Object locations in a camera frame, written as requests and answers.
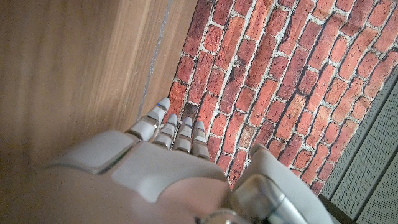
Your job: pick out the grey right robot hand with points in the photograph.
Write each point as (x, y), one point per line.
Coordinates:
(155, 174)

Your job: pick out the red brick print backdrop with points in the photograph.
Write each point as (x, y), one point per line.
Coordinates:
(280, 77)

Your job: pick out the grey partition panel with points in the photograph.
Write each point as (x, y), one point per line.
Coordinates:
(367, 174)

